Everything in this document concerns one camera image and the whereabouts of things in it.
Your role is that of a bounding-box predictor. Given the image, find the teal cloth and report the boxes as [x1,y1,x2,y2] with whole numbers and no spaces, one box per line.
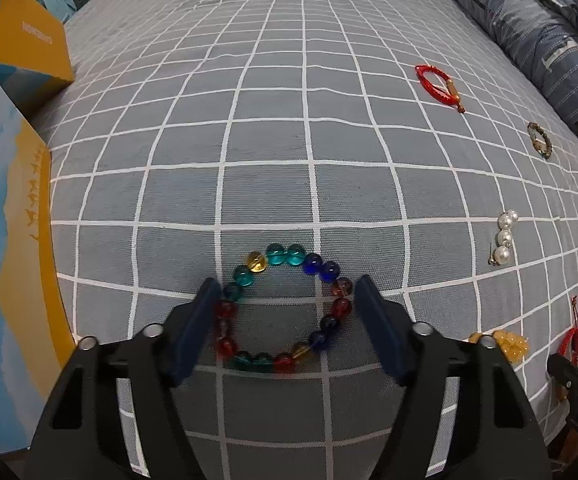
[36,0,78,24]

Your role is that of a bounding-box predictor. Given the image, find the thin red string bracelet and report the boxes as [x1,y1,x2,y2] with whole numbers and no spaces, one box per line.
[559,296,578,367]

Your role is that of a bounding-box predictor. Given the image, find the yellow cardboard box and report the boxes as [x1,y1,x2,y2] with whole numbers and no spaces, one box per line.
[0,0,76,117]

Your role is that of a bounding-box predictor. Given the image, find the red cord bracelet gold tube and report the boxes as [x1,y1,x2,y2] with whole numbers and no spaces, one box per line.
[415,64,466,115]

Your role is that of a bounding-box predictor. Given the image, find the yellow bead bracelet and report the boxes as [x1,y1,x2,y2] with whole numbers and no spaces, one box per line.
[468,330,530,365]

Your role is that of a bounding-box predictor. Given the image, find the grey checked bed sheet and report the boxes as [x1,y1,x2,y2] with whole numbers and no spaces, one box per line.
[34,0,578,480]

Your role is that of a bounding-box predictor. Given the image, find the multicolour glass bead bracelet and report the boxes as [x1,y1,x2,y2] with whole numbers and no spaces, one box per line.
[213,242,355,375]

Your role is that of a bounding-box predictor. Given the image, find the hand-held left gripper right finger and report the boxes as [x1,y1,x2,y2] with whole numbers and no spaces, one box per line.
[353,274,554,480]

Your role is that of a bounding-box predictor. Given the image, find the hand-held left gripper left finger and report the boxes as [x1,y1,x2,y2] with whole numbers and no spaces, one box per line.
[28,276,223,480]

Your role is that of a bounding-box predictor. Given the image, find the brown green bead bracelet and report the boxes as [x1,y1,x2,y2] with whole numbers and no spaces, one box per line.
[527,121,554,161]

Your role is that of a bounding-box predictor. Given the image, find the blue grey printed duvet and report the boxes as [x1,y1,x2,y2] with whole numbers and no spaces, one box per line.
[419,0,578,162]

